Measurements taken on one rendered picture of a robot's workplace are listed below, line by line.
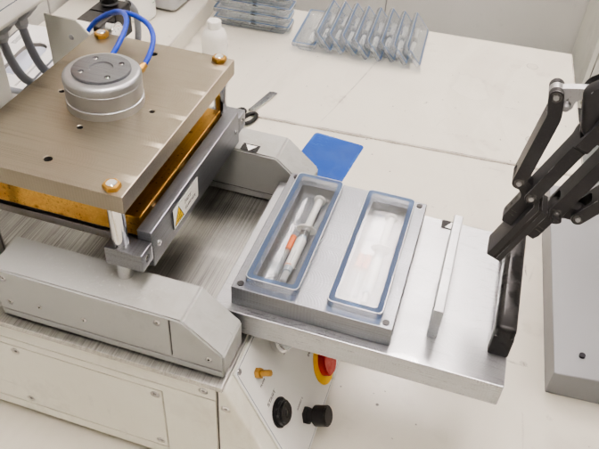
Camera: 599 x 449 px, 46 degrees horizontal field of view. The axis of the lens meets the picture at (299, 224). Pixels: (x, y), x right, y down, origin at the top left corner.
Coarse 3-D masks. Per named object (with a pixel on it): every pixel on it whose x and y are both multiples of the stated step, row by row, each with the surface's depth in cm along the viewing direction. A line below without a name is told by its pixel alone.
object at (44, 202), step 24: (216, 120) 81; (192, 144) 76; (168, 168) 73; (0, 192) 71; (24, 192) 70; (144, 192) 70; (48, 216) 71; (72, 216) 70; (96, 216) 69; (144, 216) 68
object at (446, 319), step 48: (432, 240) 80; (480, 240) 80; (432, 288) 74; (480, 288) 75; (288, 336) 70; (336, 336) 69; (432, 336) 69; (480, 336) 70; (432, 384) 68; (480, 384) 66
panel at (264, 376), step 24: (240, 360) 71; (264, 360) 76; (288, 360) 80; (312, 360) 86; (336, 360) 92; (240, 384) 71; (264, 384) 75; (288, 384) 80; (312, 384) 85; (264, 408) 75; (288, 432) 79; (312, 432) 84
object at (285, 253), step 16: (304, 176) 82; (304, 192) 80; (320, 192) 80; (336, 192) 80; (288, 208) 77; (304, 208) 78; (320, 208) 78; (288, 224) 75; (304, 224) 76; (320, 224) 76; (272, 240) 74; (288, 240) 74; (304, 240) 74; (256, 256) 72; (272, 256) 72; (288, 256) 72; (304, 256) 72; (256, 272) 70; (272, 272) 70; (288, 272) 70; (304, 272) 70
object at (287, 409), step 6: (282, 402) 77; (288, 402) 77; (276, 408) 76; (282, 408) 76; (288, 408) 77; (276, 414) 76; (282, 414) 76; (288, 414) 77; (282, 420) 76; (288, 420) 77
